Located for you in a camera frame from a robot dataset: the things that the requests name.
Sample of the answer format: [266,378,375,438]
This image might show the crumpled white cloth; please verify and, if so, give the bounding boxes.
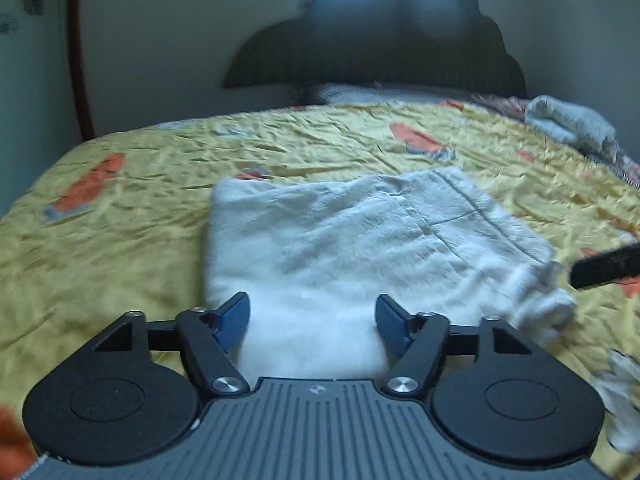
[594,349,640,454]

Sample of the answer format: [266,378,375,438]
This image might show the crumpled light grey cloth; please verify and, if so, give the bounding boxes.
[524,94,622,162]

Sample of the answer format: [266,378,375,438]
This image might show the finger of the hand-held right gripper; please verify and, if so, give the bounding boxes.
[570,243,640,291]

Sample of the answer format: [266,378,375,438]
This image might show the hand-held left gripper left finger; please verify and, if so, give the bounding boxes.
[92,291,252,397]

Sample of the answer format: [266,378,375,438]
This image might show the floral patterned sheet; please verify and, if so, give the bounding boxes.
[472,93,640,183]

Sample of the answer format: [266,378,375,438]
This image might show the white textured pants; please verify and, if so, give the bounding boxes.
[202,166,577,381]

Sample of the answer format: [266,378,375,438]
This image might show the yellow printed blanket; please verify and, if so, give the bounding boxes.
[0,100,640,480]

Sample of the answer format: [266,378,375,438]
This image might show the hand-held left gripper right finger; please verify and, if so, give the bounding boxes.
[375,293,538,397]

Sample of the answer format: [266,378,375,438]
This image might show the dark cloud-shaped headboard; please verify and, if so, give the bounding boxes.
[223,0,529,99]

